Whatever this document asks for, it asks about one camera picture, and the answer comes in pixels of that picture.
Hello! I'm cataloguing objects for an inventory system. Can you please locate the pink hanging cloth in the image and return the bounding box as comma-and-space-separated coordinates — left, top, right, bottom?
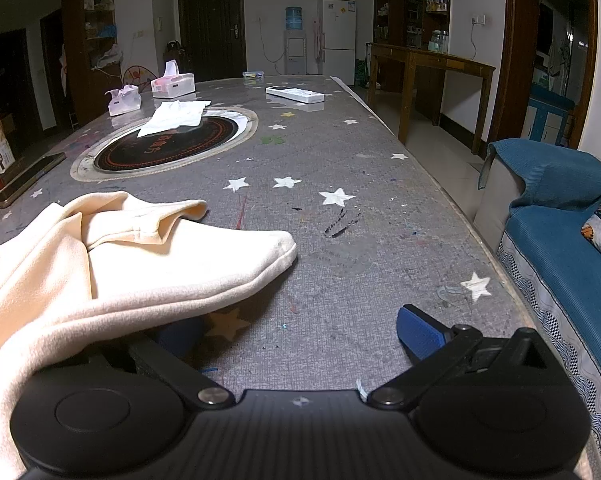
311, 20, 326, 63

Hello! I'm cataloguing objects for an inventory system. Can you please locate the white remote control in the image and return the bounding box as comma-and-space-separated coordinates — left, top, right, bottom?
266, 85, 325, 105

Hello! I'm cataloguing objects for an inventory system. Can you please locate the wooden door frame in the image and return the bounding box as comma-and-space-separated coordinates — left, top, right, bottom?
488, 0, 599, 148

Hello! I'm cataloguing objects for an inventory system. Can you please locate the wooden shelf cabinet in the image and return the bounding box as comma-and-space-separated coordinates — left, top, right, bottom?
63, 0, 124, 126

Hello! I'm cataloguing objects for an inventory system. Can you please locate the white refrigerator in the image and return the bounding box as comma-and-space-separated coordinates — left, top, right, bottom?
317, 0, 357, 87

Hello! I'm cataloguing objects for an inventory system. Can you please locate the white tissue paper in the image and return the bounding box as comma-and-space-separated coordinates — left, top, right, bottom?
137, 100, 212, 138

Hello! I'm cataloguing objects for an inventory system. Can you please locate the floor fan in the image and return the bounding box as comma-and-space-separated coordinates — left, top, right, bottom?
122, 65, 158, 92

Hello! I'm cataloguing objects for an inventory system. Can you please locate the wooden side table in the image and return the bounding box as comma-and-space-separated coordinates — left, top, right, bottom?
368, 42, 496, 156

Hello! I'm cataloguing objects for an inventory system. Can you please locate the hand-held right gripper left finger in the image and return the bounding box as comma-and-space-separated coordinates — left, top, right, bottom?
129, 316, 235, 409

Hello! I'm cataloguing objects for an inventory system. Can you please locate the soft tissue pack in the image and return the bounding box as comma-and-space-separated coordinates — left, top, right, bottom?
105, 85, 142, 117

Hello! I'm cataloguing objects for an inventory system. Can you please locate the blue cabinet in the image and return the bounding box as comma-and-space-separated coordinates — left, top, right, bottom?
521, 85, 576, 148

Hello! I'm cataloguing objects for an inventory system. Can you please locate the black smartphone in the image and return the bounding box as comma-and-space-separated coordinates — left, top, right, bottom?
0, 152, 67, 209

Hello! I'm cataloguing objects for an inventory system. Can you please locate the dark wooden door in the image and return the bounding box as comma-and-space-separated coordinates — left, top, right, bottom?
177, 0, 245, 83

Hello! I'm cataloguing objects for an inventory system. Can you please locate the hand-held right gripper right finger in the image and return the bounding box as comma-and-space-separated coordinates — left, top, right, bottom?
368, 304, 556, 411

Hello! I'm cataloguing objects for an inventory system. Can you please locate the white water dispenser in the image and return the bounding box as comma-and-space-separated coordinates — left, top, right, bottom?
284, 30, 307, 76

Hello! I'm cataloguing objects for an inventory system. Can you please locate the tall wooden display cabinet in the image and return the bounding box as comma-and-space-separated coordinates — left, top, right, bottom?
373, 0, 451, 54

